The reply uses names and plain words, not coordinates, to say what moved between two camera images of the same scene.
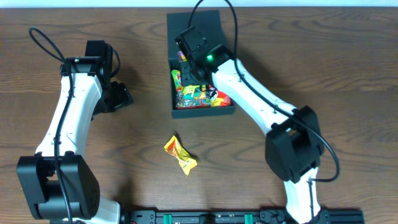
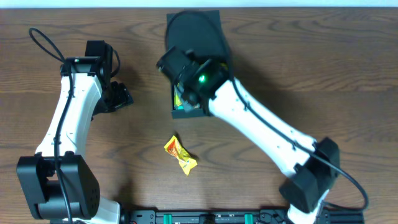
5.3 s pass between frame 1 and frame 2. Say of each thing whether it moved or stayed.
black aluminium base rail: stayed
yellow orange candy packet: stayed
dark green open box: stayed
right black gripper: moved
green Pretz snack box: moved
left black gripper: stayed
